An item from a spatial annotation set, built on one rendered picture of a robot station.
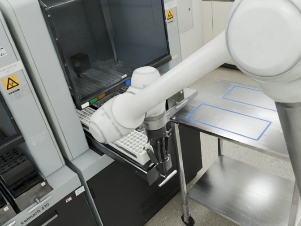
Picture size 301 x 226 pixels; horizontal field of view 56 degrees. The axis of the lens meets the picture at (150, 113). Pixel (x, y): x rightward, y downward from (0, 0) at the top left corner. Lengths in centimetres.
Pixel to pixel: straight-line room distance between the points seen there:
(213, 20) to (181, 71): 292
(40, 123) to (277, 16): 104
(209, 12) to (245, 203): 246
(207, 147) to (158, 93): 176
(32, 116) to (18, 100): 9
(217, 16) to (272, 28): 319
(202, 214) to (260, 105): 88
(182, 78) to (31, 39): 65
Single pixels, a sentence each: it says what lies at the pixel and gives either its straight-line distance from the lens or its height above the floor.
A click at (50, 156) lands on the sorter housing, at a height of 83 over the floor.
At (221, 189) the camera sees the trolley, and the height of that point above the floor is 28.
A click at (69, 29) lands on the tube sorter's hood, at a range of 119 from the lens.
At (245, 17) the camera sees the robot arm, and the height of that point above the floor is 147.
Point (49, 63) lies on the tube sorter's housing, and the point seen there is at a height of 120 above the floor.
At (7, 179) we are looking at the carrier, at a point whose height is 85.
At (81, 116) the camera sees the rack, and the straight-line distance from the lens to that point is 143.
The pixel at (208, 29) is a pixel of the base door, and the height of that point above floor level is 48.
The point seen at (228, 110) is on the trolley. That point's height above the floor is 82.
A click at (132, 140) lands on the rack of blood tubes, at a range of 117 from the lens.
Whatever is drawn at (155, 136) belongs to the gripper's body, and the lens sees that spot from 98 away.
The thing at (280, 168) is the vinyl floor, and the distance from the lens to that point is 228.
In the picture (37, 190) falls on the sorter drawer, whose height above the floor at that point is 78.
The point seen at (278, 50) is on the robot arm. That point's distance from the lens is 35.
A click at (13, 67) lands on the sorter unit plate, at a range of 113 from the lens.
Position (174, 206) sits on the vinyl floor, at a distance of 201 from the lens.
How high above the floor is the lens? 156
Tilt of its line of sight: 32 degrees down
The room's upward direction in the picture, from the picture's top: 11 degrees counter-clockwise
